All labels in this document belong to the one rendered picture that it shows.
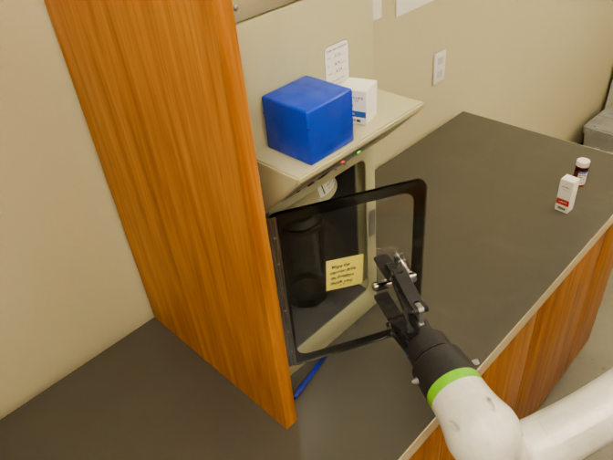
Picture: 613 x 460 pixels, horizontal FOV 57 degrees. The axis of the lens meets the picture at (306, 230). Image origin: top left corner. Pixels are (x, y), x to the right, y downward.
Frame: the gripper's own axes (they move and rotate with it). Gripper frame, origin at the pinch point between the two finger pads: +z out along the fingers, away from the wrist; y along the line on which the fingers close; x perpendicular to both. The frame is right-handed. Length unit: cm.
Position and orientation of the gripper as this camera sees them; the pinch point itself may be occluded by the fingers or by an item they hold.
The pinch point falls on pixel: (385, 283)
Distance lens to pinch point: 110.3
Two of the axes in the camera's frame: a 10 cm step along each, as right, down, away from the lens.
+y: -0.8, -8.0, -6.0
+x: -9.5, 2.4, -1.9
